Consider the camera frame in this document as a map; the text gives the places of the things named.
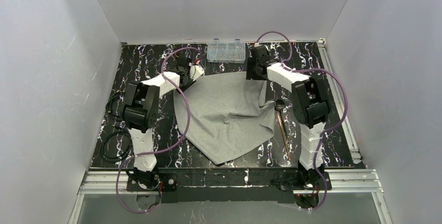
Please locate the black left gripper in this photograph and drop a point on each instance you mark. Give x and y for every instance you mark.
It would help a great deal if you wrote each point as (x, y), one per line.
(188, 77)

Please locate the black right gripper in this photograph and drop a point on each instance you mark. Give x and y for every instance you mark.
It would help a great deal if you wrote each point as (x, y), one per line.
(255, 73)

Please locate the grey cloth napkin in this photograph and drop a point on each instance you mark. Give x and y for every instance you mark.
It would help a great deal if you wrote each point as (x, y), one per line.
(227, 115)

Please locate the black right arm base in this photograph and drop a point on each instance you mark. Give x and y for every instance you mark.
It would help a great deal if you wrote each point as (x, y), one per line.
(298, 179)

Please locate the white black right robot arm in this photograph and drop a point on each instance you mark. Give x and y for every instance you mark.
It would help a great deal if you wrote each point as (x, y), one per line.
(310, 101)

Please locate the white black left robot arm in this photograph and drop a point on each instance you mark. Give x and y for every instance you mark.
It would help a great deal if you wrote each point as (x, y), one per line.
(141, 102)

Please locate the clear plastic compartment box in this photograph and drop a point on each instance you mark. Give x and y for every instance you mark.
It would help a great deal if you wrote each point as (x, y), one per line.
(226, 52)

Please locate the black copper spoon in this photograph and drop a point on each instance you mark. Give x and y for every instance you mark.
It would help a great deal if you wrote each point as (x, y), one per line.
(279, 107)

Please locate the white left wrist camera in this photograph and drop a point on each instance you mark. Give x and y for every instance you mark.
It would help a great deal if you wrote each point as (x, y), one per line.
(195, 72)

